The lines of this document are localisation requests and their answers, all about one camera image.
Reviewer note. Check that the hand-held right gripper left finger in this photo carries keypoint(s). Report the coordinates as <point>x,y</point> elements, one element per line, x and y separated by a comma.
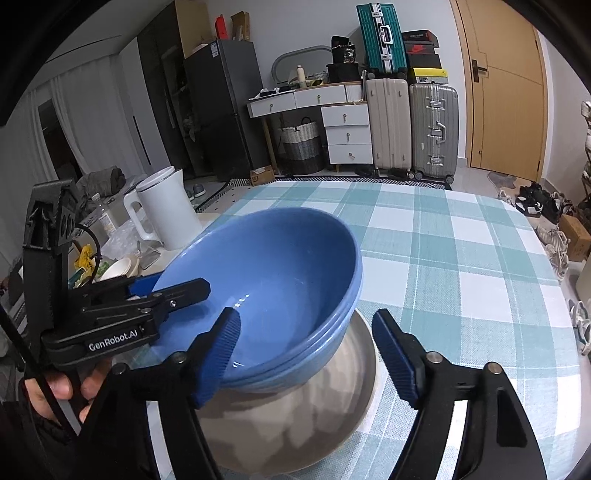
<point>217,360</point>

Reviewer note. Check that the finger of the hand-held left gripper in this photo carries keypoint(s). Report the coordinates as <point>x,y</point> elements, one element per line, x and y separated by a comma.
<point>143,286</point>
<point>184,293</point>

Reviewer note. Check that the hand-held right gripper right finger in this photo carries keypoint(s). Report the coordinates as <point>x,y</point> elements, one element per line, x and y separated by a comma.
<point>397,360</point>

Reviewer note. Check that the cream plate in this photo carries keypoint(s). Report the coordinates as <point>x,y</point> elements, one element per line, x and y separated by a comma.
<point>323,415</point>

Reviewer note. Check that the person's left forearm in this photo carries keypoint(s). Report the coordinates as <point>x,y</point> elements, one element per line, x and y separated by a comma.
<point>41,438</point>

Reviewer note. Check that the stack of small cream bowls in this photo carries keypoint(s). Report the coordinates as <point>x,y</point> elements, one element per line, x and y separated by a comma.
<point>117,270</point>

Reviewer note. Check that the person's left hand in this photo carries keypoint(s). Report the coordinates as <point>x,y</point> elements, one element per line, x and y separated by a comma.
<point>60,387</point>

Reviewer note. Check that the folding metal stand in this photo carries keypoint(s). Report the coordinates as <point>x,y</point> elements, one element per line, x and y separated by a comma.
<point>150,256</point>

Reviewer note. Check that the yellow packet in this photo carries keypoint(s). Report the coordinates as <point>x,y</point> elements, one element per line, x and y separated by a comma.
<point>84,257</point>

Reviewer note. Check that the clear plastic bag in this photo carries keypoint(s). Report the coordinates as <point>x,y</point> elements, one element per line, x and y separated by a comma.
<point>123,240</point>

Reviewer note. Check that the white electric kettle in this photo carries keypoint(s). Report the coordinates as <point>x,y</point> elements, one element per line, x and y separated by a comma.
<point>161,207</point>

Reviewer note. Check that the patterned floor rug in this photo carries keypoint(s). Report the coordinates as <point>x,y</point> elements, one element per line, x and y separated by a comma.
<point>217,196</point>

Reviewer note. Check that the grey cloth bundle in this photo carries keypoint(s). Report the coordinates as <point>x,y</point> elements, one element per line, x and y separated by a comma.
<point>104,182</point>

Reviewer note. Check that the small printed cardboard box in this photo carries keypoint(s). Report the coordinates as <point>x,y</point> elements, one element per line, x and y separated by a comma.
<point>263,176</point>

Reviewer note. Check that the white curtain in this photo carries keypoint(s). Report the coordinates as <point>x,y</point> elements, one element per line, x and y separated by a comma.
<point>92,138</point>

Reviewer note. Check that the dark grey refrigerator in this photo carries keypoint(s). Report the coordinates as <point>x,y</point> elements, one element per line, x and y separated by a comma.
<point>221,110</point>

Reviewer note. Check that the woven laundry basket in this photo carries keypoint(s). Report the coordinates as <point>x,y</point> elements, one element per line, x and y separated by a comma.
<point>301,147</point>

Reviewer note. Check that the tall dark cabinet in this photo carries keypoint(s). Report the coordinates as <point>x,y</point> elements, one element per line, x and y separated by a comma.
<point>161,83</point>

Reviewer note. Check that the grey door mat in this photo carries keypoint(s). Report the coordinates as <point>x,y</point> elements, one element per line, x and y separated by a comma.
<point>503,180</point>

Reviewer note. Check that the plain brown cardboard box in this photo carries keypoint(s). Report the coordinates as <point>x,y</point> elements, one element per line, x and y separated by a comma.
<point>577,237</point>

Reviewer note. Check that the white drawer desk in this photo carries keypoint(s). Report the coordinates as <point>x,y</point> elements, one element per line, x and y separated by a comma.
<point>346,134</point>

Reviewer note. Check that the silver suitcase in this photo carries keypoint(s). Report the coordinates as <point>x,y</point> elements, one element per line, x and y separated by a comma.
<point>434,131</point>

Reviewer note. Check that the beige suitcase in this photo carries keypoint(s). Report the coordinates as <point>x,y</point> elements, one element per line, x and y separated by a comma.
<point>388,124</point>

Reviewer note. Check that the white bottle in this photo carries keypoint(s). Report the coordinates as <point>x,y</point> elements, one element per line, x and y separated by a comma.
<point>301,76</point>

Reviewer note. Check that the oval grey framed mirror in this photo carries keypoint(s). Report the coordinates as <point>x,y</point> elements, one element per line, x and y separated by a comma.
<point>277,64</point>

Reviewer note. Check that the tan cardboard sheet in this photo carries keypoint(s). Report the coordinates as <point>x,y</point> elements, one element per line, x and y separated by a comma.
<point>194,27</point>

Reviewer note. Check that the wooden door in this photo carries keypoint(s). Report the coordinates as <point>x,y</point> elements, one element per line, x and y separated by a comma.
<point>508,115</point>

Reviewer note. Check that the black bag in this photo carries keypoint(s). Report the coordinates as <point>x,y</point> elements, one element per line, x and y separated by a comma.
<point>342,74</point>

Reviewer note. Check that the brown open cardboard box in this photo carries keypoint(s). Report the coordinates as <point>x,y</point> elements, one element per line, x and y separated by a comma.
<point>240,26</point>

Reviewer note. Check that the yellow black shoe box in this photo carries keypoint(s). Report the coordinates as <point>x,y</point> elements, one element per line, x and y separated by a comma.
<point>428,76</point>

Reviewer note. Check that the black labelled box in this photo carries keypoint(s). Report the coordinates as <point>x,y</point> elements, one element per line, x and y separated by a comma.
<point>344,50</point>

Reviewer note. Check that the rows of shelved sneakers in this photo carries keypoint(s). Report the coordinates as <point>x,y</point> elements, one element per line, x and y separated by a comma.
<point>586,138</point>

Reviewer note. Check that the plain black shoe box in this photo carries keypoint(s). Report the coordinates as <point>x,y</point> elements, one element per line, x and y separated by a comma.
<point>422,62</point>

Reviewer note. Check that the red logo shoe box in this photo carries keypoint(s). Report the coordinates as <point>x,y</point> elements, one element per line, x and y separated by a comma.
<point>420,49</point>

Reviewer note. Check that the teal suitcase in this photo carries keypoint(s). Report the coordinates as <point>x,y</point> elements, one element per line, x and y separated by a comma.
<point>381,39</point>

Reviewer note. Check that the black red shoe box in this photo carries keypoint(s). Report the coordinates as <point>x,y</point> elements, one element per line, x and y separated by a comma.
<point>418,37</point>

